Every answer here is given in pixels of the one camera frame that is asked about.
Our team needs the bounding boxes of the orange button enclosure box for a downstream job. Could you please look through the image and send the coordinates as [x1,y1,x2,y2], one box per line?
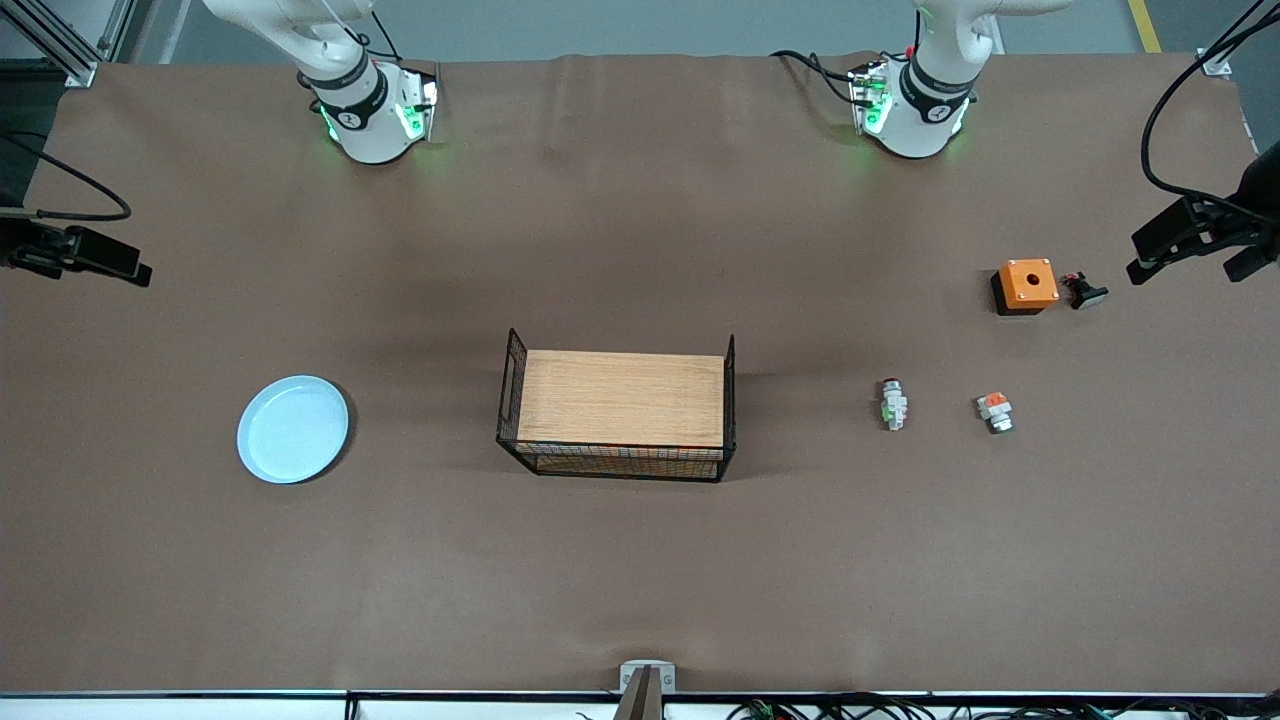
[990,258,1060,317]

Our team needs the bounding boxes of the black wire mesh basket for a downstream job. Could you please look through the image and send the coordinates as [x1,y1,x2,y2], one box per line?
[495,328,738,484]

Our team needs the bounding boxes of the light blue round plate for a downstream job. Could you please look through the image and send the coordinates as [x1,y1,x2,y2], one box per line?
[236,375,352,486]

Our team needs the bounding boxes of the light wooden board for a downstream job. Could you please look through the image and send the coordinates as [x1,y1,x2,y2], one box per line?
[517,349,726,450]

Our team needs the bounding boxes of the grey table edge bracket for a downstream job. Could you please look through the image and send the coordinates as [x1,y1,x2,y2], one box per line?
[612,660,677,720]

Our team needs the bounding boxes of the brown table mat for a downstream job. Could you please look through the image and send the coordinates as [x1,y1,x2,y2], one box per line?
[0,50,1280,697]

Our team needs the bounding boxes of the black base cable bundle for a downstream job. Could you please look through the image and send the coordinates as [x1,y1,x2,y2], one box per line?
[768,48,863,107]

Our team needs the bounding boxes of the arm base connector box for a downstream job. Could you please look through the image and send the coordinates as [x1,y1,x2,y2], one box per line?
[394,64,440,143]
[847,60,892,137]

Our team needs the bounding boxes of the black push button head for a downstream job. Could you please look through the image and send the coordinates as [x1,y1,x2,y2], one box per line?
[1064,271,1110,312]

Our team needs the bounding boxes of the aluminium frame profile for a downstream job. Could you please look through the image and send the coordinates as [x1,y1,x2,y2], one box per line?
[0,0,136,89]

